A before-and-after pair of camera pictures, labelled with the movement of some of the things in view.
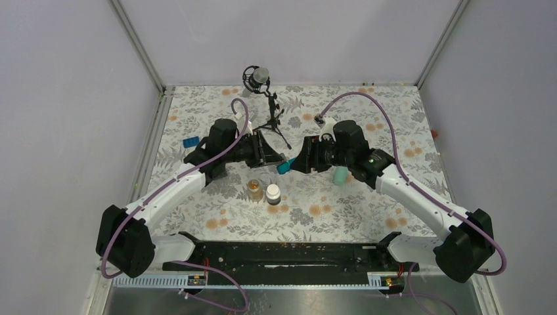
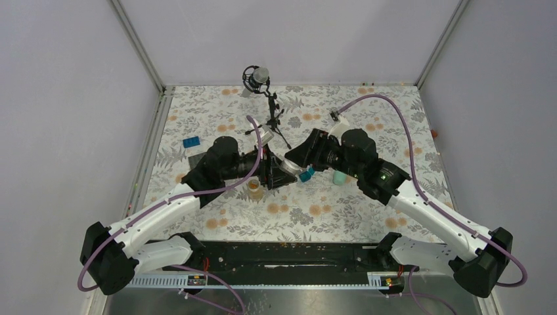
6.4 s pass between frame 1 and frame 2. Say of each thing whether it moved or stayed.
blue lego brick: stayed
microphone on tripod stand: stayed
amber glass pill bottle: stayed
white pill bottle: moved
